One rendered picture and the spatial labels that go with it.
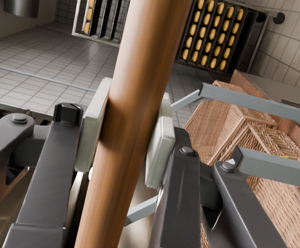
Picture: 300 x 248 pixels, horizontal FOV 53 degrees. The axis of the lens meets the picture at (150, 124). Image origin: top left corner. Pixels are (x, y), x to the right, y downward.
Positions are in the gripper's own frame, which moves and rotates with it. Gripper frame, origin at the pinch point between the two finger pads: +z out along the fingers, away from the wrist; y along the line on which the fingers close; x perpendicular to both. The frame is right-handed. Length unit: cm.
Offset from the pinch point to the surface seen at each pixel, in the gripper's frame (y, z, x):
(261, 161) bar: 28.7, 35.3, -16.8
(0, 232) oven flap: -29, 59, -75
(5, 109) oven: -67, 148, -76
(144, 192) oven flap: 19, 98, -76
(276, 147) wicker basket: 51, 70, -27
